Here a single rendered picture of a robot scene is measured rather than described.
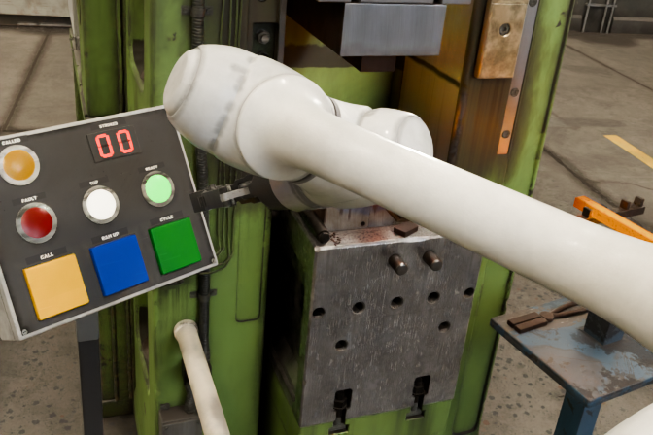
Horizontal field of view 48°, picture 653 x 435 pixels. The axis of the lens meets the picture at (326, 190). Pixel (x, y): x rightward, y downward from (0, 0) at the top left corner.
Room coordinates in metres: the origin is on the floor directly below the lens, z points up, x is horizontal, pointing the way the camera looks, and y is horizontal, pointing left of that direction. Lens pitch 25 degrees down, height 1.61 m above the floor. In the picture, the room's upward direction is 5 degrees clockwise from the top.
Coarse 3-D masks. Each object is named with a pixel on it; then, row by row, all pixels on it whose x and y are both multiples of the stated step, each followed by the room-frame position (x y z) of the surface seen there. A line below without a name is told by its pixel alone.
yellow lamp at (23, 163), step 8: (8, 152) 0.94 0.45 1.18; (16, 152) 0.94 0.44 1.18; (24, 152) 0.95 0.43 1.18; (8, 160) 0.93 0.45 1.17; (16, 160) 0.94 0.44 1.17; (24, 160) 0.95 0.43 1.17; (32, 160) 0.95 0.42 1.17; (8, 168) 0.93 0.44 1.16; (16, 168) 0.93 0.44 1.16; (24, 168) 0.94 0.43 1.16; (32, 168) 0.95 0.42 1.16; (16, 176) 0.93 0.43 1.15; (24, 176) 0.93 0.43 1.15
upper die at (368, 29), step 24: (288, 0) 1.59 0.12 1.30; (312, 0) 1.45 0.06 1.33; (312, 24) 1.44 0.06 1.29; (336, 24) 1.32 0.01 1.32; (360, 24) 1.30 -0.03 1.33; (384, 24) 1.32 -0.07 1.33; (408, 24) 1.34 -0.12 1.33; (432, 24) 1.36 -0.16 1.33; (336, 48) 1.31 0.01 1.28; (360, 48) 1.30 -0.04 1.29; (384, 48) 1.32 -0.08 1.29; (408, 48) 1.34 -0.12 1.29; (432, 48) 1.36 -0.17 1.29
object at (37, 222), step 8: (32, 208) 0.92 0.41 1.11; (40, 208) 0.92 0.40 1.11; (24, 216) 0.90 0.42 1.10; (32, 216) 0.91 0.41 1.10; (40, 216) 0.92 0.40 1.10; (48, 216) 0.92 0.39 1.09; (24, 224) 0.90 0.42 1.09; (32, 224) 0.90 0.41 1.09; (40, 224) 0.91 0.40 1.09; (48, 224) 0.92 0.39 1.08; (32, 232) 0.90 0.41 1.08; (40, 232) 0.90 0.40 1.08; (48, 232) 0.91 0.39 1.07
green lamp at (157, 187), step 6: (150, 180) 1.05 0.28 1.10; (156, 180) 1.06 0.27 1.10; (162, 180) 1.07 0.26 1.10; (150, 186) 1.05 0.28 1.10; (156, 186) 1.05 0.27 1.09; (162, 186) 1.06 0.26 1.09; (168, 186) 1.07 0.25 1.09; (150, 192) 1.04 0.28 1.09; (156, 192) 1.05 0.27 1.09; (162, 192) 1.06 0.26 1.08; (168, 192) 1.06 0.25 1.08; (156, 198) 1.04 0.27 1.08; (162, 198) 1.05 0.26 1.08
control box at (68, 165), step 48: (0, 144) 0.94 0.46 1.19; (48, 144) 0.98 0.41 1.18; (96, 144) 1.03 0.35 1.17; (144, 144) 1.08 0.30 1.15; (0, 192) 0.90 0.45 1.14; (48, 192) 0.95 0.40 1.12; (144, 192) 1.04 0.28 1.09; (192, 192) 1.09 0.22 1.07; (0, 240) 0.87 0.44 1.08; (48, 240) 0.91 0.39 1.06; (96, 240) 0.95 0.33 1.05; (144, 240) 1.00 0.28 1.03; (0, 288) 0.84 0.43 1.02; (96, 288) 0.91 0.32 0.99; (144, 288) 0.96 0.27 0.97; (0, 336) 0.86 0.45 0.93
